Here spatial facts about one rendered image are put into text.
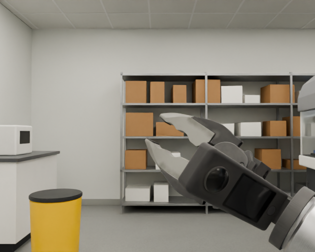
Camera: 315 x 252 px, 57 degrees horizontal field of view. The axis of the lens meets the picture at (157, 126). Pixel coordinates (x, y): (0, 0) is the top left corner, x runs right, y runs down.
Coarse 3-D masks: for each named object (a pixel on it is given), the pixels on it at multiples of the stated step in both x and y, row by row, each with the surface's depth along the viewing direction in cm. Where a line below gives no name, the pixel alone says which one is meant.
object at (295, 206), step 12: (216, 144) 34; (228, 144) 34; (240, 156) 32; (252, 156) 33; (252, 168) 32; (264, 168) 36; (300, 192) 29; (312, 192) 30; (288, 204) 28; (300, 204) 28; (276, 216) 31; (288, 216) 28; (276, 228) 29; (288, 228) 28; (276, 240) 29
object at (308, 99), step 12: (312, 84) 277; (300, 96) 299; (312, 96) 268; (300, 108) 298; (312, 108) 270; (300, 120) 305; (300, 132) 305; (300, 144) 305; (300, 156) 300; (312, 168) 270; (312, 180) 287
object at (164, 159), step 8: (152, 144) 39; (152, 152) 39; (160, 152) 38; (168, 152) 39; (160, 160) 38; (168, 160) 38; (176, 160) 37; (184, 160) 36; (160, 168) 38; (168, 168) 37; (176, 168) 37; (176, 176) 36
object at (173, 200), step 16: (128, 80) 453; (144, 80) 453; (160, 80) 453; (176, 80) 453; (192, 80) 453; (224, 80) 453; (240, 80) 453; (256, 80) 453; (272, 80) 453; (288, 80) 453; (304, 80) 453
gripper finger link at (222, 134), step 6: (198, 120) 37; (204, 120) 36; (210, 120) 36; (204, 126) 37; (210, 126) 36; (216, 126) 35; (222, 126) 35; (216, 132) 35; (222, 132) 35; (228, 132) 34; (216, 138) 35; (222, 138) 35; (228, 138) 34; (234, 138) 34; (240, 144) 34
